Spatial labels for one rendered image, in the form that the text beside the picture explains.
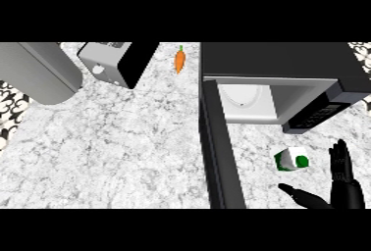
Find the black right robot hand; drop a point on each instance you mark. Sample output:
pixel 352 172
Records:
pixel 343 189

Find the white green milk carton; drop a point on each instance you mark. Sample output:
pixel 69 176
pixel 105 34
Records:
pixel 291 159

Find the dark grey microwave door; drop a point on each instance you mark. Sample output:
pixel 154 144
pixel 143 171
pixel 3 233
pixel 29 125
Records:
pixel 219 147

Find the black microwave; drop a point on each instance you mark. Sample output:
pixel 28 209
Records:
pixel 290 75

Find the orange carrot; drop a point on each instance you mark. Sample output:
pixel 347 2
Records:
pixel 179 60

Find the silver black toaster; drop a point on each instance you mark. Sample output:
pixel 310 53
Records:
pixel 115 62

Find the grey rounded appliance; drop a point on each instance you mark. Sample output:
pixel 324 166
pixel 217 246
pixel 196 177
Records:
pixel 35 70

